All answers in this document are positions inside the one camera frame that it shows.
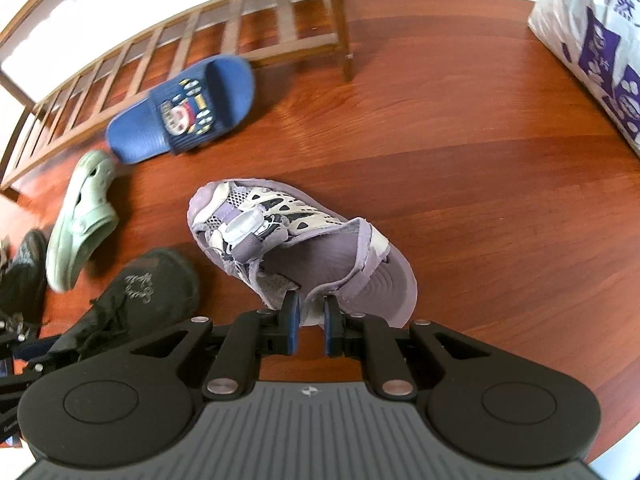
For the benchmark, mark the white purple printed plastic bag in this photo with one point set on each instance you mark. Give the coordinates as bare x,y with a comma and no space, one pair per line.
600,45

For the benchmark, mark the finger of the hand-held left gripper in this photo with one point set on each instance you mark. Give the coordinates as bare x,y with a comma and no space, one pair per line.
30,372

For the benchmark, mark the pale green clog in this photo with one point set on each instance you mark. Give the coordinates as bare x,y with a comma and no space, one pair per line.
75,240

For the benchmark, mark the wooden shoe rack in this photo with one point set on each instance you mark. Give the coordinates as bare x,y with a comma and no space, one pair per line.
336,35

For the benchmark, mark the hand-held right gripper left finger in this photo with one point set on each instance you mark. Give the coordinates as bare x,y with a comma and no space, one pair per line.
292,327

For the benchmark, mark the black ankle boot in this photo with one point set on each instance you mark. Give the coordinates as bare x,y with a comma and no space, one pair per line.
150,285
25,270

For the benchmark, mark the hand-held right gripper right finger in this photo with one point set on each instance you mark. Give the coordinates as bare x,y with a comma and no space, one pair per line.
329,327

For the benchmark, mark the blue cartoon print slide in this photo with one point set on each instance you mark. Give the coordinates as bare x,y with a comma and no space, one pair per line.
150,130

